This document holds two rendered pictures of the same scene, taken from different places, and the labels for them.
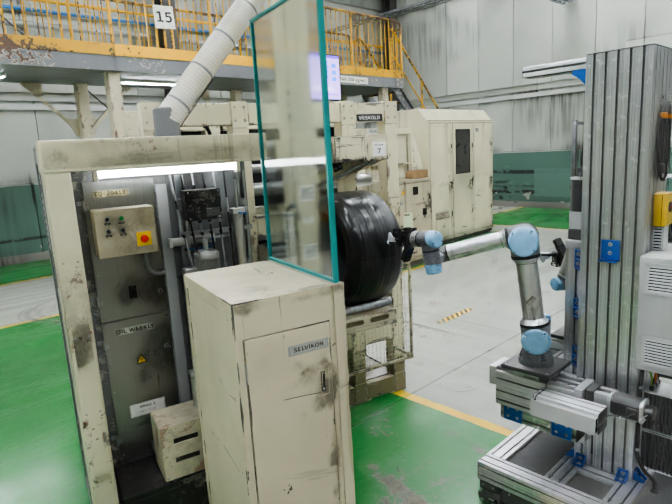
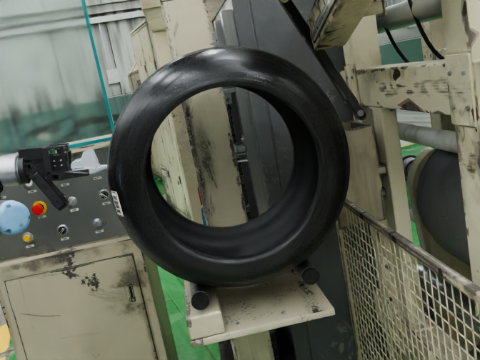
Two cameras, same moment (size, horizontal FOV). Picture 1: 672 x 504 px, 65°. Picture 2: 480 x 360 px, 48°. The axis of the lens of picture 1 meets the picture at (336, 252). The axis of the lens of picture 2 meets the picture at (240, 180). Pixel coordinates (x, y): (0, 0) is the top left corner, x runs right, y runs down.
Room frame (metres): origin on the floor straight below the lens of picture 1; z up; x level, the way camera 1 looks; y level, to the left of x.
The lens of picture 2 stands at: (3.42, -1.34, 1.42)
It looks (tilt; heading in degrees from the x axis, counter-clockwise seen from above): 11 degrees down; 115
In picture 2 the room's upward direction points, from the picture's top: 11 degrees counter-clockwise
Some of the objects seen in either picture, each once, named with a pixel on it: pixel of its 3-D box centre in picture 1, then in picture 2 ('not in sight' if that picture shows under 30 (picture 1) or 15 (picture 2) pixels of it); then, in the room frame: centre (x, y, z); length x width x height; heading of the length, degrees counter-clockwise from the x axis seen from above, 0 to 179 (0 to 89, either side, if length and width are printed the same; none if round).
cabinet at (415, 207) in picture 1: (399, 222); not in sight; (7.71, -0.95, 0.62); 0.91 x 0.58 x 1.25; 133
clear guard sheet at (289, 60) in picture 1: (290, 141); (6, 18); (1.96, 0.14, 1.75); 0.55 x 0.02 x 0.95; 30
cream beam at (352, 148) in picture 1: (333, 149); not in sight; (3.10, -0.02, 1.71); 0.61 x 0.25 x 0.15; 120
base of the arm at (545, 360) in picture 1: (536, 351); not in sight; (2.26, -0.87, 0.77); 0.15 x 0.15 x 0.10
